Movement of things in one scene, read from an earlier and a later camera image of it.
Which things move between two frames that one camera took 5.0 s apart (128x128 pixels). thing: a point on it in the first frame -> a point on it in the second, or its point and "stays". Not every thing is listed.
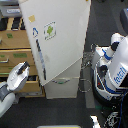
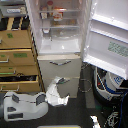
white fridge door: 57,29 -> 106,44
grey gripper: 18,76 -> 53,96
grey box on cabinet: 10,10 stays
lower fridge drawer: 62,88 stays
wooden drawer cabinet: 15,49 stays
